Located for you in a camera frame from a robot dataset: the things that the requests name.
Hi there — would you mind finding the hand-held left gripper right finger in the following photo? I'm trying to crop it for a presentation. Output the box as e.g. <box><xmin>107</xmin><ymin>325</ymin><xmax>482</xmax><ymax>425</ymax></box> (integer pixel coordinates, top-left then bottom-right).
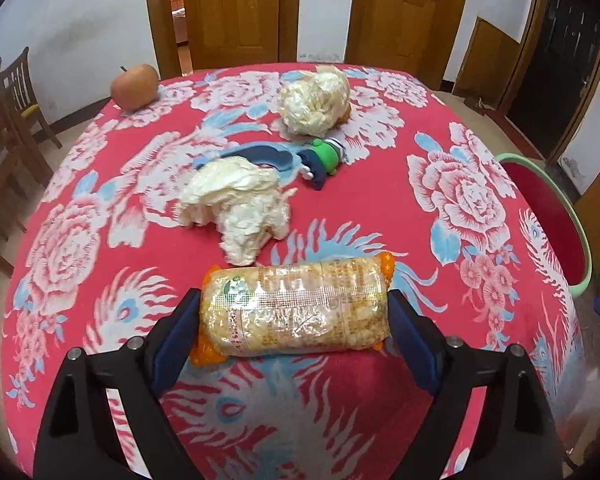
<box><xmin>387</xmin><ymin>290</ymin><xmax>568</xmax><ymax>480</ymax></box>

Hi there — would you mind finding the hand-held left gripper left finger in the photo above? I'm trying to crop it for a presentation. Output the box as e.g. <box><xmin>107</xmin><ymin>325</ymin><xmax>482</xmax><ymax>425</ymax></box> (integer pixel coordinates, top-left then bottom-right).
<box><xmin>34</xmin><ymin>287</ymin><xmax>203</xmax><ymax>480</ymax></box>

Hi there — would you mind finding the clear cracker packet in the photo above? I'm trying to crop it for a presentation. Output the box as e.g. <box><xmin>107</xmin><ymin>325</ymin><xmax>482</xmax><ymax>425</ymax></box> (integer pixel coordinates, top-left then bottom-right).
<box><xmin>192</xmin><ymin>252</ymin><xmax>397</xmax><ymax>367</ymax></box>

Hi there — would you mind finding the cream plastic bag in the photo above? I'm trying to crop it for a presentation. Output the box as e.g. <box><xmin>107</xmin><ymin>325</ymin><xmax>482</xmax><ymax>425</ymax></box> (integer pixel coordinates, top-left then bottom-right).
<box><xmin>278</xmin><ymin>65</ymin><xmax>352</xmax><ymax>137</ymax></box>
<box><xmin>179</xmin><ymin>157</ymin><xmax>298</xmax><ymax>267</ymax></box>

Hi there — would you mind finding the red bucket with green rim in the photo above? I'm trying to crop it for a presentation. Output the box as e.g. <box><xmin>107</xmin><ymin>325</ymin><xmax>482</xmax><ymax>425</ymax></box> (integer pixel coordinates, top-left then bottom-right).
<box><xmin>497</xmin><ymin>152</ymin><xmax>593</xmax><ymax>296</ymax></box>

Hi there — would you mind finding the green and blue toy figure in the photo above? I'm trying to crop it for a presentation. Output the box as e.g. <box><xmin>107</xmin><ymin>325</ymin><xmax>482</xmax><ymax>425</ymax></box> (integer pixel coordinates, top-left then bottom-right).
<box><xmin>300</xmin><ymin>137</ymin><xmax>348</xmax><ymax>192</ymax></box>

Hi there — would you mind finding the red floral tablecloth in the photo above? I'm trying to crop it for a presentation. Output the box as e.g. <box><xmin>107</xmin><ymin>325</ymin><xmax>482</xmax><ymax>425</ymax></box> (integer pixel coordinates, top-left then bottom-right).
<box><xmin>0</xmin><ymin>62</ymin><xmax>583</xmax><ymax>480</ymax></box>

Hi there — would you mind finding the apple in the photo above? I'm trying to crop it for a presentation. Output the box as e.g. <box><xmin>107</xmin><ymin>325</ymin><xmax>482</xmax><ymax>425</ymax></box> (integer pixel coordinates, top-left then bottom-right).
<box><xmin>111</xmin><ymin>63</ymin><xmax>160</xmax><ymax>110</ymax></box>

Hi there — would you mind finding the black panel door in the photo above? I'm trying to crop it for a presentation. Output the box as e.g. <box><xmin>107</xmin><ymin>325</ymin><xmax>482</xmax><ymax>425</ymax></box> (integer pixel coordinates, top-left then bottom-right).
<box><xmin>507</xmin><ymin>0</ymin><xmax>600</xmax><ymax>158</ymax></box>

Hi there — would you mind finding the wooden panel door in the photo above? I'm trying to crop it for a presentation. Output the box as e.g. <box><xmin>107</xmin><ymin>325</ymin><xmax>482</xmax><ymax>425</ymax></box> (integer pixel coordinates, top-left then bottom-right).
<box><xmin>185</xmin><ymin>0</ymin><xmax>281</xmax><ymax>68</ymax></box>
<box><xmin>367</xmin><ymin>0</ymin><xmax>443</xmax><ymax>63</ymax></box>

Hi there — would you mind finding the wooden wall panel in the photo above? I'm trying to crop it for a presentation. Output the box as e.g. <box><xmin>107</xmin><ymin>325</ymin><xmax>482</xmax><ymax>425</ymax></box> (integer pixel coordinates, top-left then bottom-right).
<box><xmin>452</xmin><ymin>17</ymin><xmax>523</xmax><ymax>96</ymax></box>

